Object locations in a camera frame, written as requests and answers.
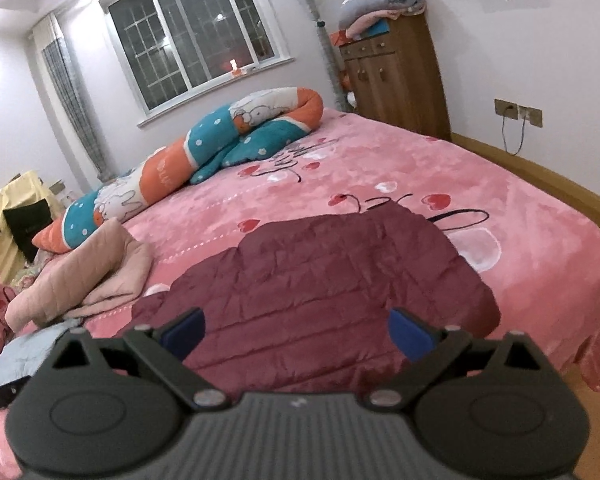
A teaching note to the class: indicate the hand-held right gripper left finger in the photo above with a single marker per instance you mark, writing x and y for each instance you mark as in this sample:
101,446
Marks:
185,334

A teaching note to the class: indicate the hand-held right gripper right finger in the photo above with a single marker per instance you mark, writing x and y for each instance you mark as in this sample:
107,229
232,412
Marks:
409,336

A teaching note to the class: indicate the maroon puffer jacket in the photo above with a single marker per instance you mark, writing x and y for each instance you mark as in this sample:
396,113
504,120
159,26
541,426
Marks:
320,280

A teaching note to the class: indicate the light blue cloth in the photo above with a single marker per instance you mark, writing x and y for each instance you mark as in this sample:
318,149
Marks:
25,355

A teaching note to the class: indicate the beige quilted blanket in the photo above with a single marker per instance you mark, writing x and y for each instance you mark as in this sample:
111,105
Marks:
80,280

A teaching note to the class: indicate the black bag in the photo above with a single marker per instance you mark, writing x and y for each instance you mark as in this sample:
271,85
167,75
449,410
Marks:
27,230

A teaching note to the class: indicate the pink printed bed blanket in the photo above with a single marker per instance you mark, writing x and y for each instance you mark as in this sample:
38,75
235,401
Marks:
380,170

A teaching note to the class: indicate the yellow star-print cloth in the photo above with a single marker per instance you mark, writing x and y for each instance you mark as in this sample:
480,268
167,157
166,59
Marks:
0,210

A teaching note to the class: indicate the rolled colourful rabbit-print quilt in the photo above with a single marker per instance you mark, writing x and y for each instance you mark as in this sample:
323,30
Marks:
205,145

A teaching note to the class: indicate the grey plaid curtain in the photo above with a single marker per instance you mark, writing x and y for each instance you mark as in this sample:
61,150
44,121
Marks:
320,35
75,110

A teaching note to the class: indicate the orange and white toy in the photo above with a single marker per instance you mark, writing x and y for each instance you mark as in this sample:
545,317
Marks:
349,91

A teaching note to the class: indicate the wooden cabinet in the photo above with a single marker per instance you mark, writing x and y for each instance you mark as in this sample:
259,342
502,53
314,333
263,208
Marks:
400,80

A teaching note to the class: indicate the barred window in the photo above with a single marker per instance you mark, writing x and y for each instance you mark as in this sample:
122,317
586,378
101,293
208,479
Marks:
195,35

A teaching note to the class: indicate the orange box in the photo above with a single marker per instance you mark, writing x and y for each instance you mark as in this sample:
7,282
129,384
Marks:
338,39

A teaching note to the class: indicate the blue flat box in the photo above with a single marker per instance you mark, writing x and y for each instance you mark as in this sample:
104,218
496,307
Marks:
381,27

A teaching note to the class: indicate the pink folded blanket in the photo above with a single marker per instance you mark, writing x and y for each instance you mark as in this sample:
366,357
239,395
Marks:
367,24

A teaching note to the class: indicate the grey folded blanket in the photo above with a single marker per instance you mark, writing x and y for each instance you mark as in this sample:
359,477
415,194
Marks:
380,0

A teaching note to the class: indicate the wall socket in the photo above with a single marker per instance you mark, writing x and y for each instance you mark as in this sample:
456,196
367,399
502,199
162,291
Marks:
530,116
506,108

